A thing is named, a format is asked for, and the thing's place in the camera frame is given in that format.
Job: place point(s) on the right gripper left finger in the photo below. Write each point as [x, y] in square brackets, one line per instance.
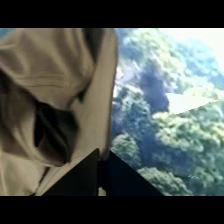
[81, 180]

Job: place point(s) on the beige garment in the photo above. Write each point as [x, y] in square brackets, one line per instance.
[50, 100]

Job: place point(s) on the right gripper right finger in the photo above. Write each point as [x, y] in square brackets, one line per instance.
[125, 181]

